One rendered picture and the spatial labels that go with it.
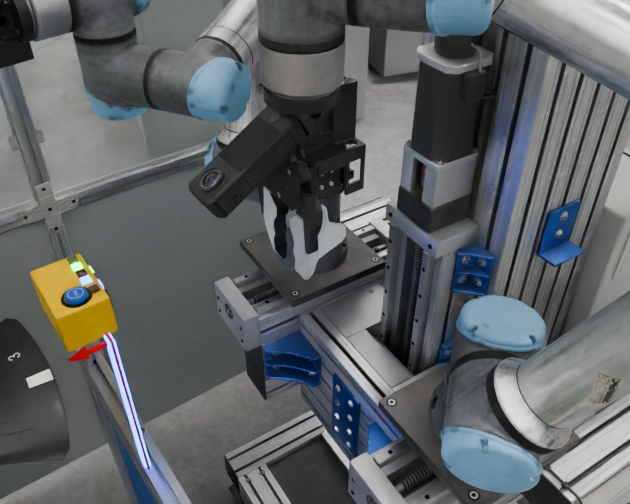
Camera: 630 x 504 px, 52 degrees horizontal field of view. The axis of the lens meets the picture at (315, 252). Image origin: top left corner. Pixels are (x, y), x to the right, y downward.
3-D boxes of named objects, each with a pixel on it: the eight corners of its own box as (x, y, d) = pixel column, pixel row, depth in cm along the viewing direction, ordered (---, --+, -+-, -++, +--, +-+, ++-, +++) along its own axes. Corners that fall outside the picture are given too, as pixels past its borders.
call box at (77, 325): (43, 310, 130) (28, 270, 123) (91, 290, 135) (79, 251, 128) (69, 359, 120) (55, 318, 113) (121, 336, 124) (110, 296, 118)
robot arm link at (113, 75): (150, 134, 81) (135, 48, 74) (77, 117, 84) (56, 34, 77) (183, 107, 86) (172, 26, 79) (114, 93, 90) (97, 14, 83)
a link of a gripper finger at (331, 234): (356, 272, 70) (350, 197, 65) (312, 294, 67) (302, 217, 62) (339, 261, 72) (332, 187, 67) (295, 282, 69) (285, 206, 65)
